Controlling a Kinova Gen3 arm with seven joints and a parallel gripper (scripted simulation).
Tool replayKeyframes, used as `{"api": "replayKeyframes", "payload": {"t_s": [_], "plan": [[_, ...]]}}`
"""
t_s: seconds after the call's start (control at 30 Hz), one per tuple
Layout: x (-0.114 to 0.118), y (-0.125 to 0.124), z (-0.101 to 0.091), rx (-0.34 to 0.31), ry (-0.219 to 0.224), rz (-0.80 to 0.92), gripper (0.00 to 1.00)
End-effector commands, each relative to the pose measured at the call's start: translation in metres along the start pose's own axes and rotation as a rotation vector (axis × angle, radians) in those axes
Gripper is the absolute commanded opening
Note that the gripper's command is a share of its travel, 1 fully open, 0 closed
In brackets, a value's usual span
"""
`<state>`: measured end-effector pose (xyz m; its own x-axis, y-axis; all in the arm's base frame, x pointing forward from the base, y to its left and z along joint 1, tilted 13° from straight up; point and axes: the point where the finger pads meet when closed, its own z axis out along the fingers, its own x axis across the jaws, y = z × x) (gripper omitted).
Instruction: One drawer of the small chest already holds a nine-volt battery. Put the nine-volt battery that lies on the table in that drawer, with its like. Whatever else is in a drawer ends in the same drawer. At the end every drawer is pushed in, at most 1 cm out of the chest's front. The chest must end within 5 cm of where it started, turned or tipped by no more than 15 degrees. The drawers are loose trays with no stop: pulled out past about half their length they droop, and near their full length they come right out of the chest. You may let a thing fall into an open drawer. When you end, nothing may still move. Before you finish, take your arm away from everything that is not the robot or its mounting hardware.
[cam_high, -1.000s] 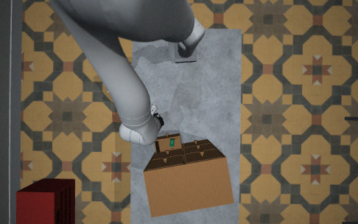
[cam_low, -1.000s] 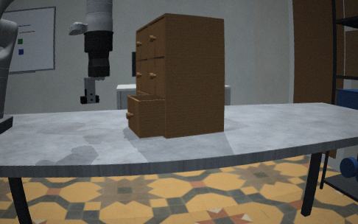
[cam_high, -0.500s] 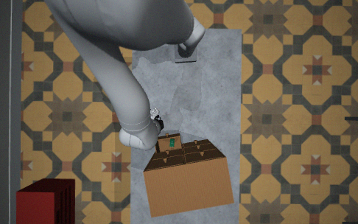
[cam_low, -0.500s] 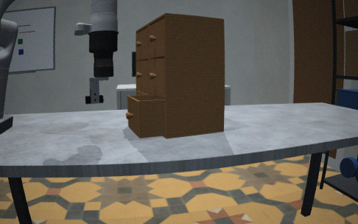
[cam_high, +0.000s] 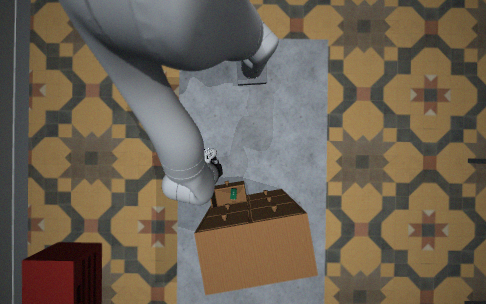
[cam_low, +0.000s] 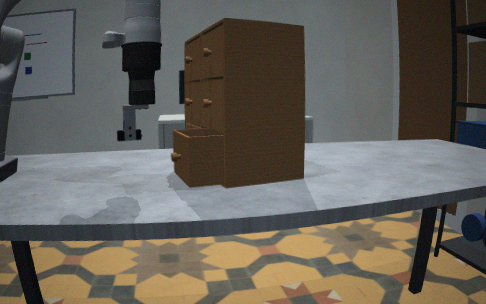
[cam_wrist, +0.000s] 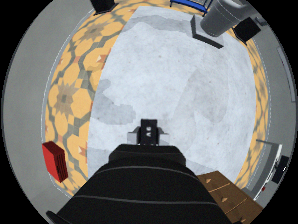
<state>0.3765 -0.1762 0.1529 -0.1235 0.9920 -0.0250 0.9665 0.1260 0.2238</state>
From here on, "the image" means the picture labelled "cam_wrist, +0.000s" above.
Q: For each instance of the brown wooden drawer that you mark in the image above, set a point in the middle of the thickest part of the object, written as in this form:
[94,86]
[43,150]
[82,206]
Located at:
[229,203]
[246,213]
[214,181]

